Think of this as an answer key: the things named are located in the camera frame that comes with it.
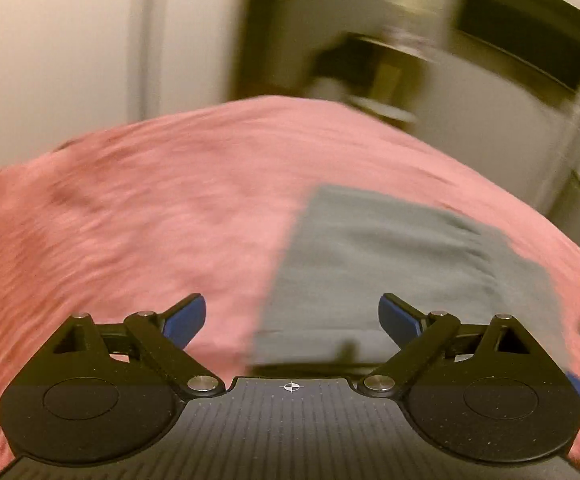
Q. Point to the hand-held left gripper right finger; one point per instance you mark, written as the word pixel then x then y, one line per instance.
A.
pixel 395 318

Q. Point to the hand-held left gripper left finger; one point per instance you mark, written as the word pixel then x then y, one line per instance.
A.
pixel 189 319

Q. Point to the grey pants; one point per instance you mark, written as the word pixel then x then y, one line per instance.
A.
pixel 389 260

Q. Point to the pink ribbed blanket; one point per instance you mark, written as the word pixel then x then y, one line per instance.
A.
pixel 135 220

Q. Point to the wooden round side table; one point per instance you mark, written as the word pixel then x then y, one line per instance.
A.
pixel 369 80

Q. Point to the white wardrobe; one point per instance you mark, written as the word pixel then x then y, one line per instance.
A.
pixel 70 60

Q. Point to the dark rectangular wall panel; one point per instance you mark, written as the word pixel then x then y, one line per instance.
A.
pixel 519 25

